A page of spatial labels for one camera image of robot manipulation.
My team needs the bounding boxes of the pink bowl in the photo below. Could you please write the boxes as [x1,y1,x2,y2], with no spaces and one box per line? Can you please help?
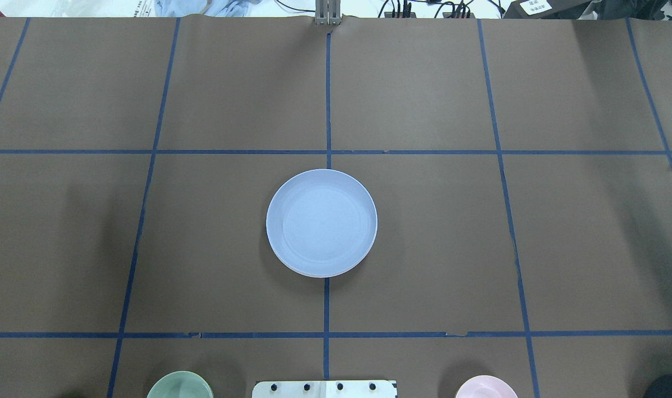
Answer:
[454,375,518,398]

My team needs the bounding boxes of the dark blue pot with lid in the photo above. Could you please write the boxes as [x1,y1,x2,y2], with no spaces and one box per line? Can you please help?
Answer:
[643,374,672,398]

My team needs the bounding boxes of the blue plate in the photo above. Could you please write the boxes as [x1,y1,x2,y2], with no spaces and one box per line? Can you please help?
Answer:
[265,169,379,278]

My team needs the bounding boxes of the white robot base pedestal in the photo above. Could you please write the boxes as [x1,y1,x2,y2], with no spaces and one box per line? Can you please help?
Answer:
[252,380,398,397]

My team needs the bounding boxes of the blue cloth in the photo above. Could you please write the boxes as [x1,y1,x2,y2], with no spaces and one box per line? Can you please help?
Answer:
[154,1,262,18]

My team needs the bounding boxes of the green bowl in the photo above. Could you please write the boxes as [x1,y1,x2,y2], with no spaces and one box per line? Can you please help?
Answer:
[147,371,214,397]

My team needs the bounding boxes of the aluminium frame post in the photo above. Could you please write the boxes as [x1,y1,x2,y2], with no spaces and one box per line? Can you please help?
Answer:
[315,0,342,25]

